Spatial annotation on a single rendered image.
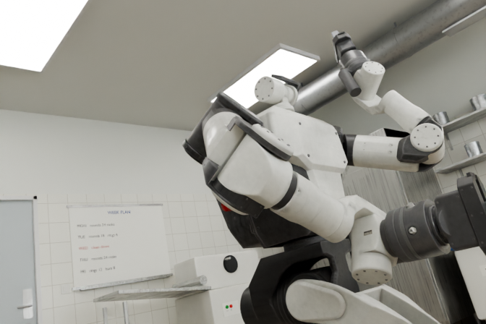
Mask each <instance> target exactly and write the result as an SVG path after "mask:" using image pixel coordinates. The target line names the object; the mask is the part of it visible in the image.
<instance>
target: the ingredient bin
mask: <svg viewBox="0 0 486 324"><path fill-rule="evenodd" d="M451 251H454V254H455V256H456V259H457V262H458V264H459V267H460V270H461V273H462V276H463V278H464V281H465V284H466V287H467V289H468V292H469V296H470V297H471V300H472V304H473V305H474V309H475V312H476V313H477V317H478V318H479V319H480V320H485V321H486V255H485V254H484V252H483V251H482V250H481V249H480V247H473V248H469V249H465V250H459V251H455V250H453V249H452V248H451Z"/></svg>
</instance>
